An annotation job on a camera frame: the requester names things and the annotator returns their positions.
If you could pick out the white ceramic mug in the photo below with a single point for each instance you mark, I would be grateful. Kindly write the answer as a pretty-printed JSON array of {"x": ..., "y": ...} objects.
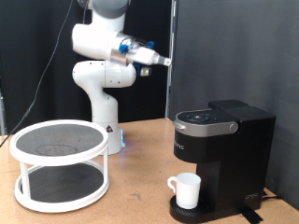
[{"x": 188, "y": 189}]

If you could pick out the black Keurig coffee machine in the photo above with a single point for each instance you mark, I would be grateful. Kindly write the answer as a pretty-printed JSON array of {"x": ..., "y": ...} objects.
[{"x": 233, "y": 161}]

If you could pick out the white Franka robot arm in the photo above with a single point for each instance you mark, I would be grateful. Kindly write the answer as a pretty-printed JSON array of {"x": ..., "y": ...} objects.
[{"x": 99, "y": 77}]

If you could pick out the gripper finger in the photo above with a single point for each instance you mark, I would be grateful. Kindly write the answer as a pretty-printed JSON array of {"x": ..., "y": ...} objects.
[{"x": 164, "y": 60}]

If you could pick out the white two-tier turntable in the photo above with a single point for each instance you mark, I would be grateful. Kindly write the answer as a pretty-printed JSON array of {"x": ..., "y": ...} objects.
[{"x": 62, "y": 146}]

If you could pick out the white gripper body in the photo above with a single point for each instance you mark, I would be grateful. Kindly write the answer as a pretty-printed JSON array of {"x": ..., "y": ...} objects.
[{"x": 143, "y": 56}]

